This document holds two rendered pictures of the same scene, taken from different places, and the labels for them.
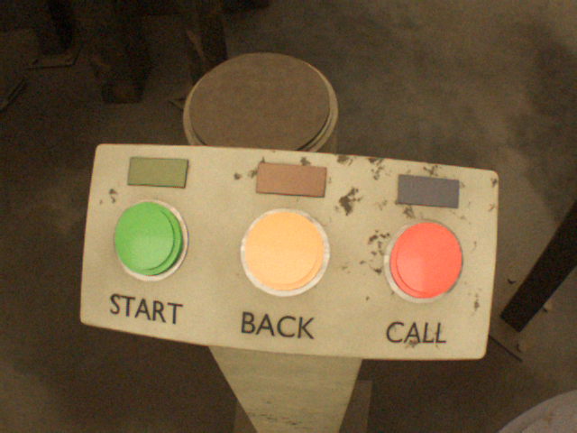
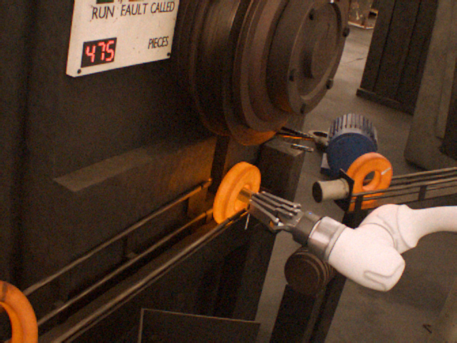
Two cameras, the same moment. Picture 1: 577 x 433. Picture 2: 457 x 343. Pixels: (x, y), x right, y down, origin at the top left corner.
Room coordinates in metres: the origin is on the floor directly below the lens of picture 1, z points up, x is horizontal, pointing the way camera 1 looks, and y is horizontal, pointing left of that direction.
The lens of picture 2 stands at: (0.62, 1.79, 1.35)
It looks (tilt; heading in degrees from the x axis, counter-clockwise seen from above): 24 degrees down; 288
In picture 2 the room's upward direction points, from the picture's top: 11 degrees clockwise
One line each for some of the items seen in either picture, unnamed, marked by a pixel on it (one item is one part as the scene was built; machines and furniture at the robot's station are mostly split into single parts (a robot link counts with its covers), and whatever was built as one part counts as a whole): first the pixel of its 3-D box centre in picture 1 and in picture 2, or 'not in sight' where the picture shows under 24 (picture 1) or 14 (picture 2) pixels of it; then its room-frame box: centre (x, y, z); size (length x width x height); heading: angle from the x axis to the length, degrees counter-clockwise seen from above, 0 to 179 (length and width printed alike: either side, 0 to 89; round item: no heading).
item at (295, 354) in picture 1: (297, 381); not in sight; (0.15, 0.00, 0.31); 0.24 x 0.16 x 0.62; 81
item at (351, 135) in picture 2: not in sight; (351, 143); (1.03, -1.73, 0.17); 0.57 x 0.31 x 0.34; 101
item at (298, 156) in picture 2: not in sight; (274, 186); (0.96, 0.32, 0.68); 0.11 x 0.08 x 0.24; 171
